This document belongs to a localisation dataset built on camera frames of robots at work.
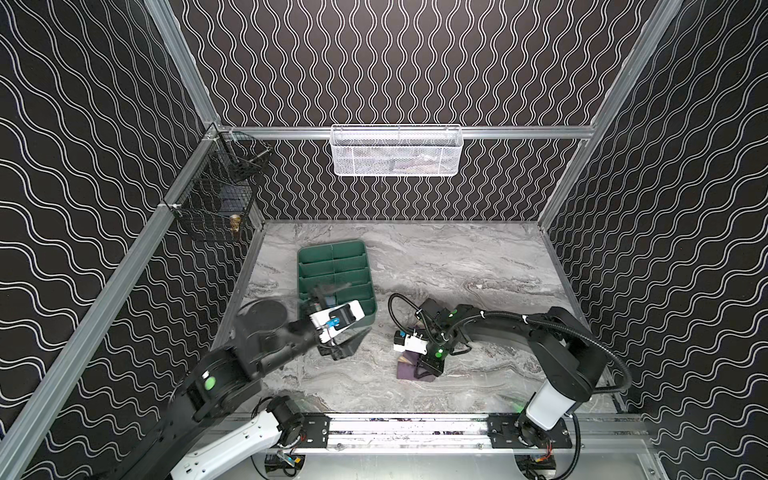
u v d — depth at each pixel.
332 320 0.45
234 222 0.82
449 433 0.76
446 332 0.65
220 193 0.92
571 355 0.46
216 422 0.44
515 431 0.73
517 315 0.54
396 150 0.61
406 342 0.78
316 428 0.75
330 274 0.99
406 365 0.83
